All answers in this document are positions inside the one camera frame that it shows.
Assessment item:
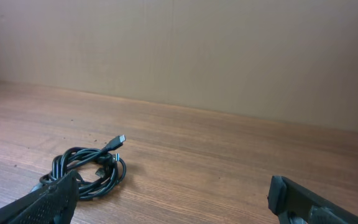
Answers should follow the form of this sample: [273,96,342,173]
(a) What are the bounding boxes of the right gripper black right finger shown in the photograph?
[267,175,358,224]

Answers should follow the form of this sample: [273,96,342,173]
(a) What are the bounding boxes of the black USB cable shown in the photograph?
[40,149,127,200]
[39,134,127,201]

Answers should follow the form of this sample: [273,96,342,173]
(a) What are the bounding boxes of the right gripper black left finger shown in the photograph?
[0,170,79,224]

